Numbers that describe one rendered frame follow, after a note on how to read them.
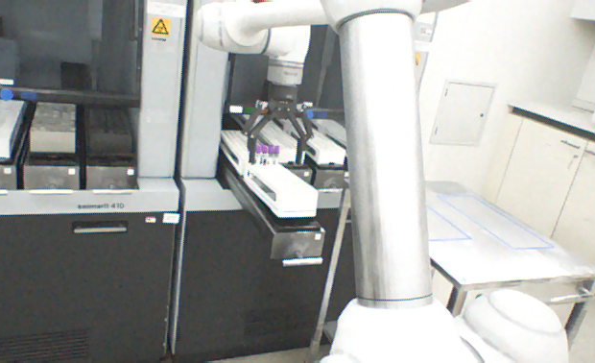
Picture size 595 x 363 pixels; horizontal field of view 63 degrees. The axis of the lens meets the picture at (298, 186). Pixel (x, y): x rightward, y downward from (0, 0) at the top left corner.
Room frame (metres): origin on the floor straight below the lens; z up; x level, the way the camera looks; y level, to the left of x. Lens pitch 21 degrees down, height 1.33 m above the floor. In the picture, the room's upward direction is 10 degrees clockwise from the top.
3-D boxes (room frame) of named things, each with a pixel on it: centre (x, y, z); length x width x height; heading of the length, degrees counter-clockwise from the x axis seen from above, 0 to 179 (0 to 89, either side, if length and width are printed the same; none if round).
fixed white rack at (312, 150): (1.74, -0.03, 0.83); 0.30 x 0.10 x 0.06; 26
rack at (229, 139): (1.51, 0.19, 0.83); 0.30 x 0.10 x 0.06; 26
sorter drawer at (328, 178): (1.86, 0.03, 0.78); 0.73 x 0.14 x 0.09; 26
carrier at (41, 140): (1.28, 0.70, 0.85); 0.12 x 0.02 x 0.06; 117
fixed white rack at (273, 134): (1.68, 0.11, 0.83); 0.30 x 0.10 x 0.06; 26
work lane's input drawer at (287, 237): (1.35, 0.12, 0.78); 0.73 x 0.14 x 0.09; 26
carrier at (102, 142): (1.34, 0.56, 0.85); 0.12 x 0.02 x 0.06; 116
